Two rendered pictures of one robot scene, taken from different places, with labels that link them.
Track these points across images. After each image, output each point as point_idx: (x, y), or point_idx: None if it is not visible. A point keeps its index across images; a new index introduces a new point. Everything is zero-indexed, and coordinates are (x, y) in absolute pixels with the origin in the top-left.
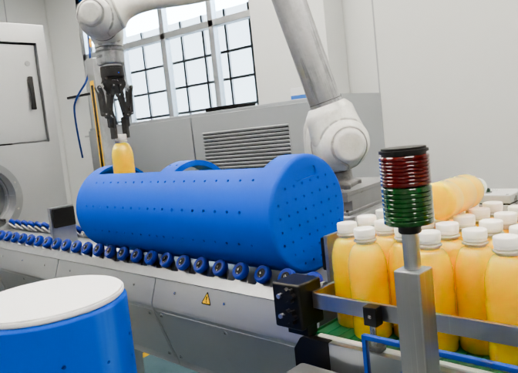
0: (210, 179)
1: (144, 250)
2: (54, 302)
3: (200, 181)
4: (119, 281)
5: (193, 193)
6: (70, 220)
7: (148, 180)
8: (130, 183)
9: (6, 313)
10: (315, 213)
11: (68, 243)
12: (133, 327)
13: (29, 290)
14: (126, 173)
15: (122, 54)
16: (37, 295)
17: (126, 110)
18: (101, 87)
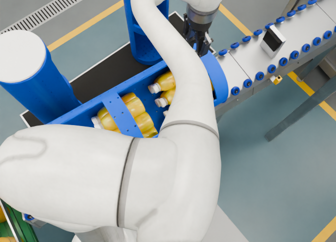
0: (56, 120)
1: (145, 99)
2: (1, 58)
3: (65, 115)
4: (13, 80)
5: (67, 112)
6: (271, 46)
7: (119, 86)
8: (137, 75)
9: (0, 44)
10: None
11: (219, 53)
12: None
13: (30, 47)
14: (153, 71)
15: (197, 17)
16: (18, 51)
17: (197, 49)
18: (185, 17)
